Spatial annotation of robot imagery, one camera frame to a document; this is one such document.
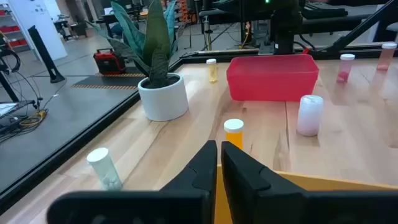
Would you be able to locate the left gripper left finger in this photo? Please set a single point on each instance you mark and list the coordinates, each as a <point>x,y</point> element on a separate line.
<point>192,199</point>

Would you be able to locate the black table frame rail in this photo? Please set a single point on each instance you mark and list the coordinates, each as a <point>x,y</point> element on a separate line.
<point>93,132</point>

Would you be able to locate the white building column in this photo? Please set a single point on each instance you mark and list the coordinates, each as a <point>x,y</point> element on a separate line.
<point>40,31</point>

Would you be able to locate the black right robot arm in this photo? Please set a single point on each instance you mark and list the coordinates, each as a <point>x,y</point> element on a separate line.
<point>284,28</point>

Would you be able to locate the tall black floor stand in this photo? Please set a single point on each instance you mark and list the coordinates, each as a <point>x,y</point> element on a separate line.
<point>43,53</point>

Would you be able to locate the black diagonal frame strut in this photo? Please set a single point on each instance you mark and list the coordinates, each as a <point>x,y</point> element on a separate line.
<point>357,31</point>

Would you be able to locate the orange bottle with white cap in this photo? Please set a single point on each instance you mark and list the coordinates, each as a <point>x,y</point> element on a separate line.
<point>234,126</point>

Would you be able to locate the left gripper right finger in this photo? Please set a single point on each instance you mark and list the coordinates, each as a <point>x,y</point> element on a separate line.
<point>264,199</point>

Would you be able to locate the yellow bottle with yellow pills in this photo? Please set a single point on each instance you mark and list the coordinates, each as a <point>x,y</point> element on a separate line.
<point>212,71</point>

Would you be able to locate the yellow plastic bin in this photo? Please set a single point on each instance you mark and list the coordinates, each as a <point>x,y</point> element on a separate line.
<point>222,199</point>

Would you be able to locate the green plant in white pot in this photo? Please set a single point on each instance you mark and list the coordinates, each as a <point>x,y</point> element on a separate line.
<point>163,99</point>

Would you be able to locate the clear bottle with pink pills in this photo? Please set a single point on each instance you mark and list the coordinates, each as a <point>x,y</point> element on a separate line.
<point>345,67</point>
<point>387,56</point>

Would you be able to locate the clear bottle with white pills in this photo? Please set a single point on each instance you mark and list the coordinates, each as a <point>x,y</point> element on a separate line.
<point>101,161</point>

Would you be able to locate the shelf with red bins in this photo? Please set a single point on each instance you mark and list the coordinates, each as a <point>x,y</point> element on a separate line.
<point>9,29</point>

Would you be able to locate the pink plastic bin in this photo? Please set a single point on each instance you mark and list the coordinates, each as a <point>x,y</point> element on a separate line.
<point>273,81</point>

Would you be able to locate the red and black case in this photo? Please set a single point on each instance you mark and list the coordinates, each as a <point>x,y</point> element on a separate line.
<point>109,62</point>

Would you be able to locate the large white opaque bottle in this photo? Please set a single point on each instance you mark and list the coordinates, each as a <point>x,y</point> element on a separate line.
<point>309,116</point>

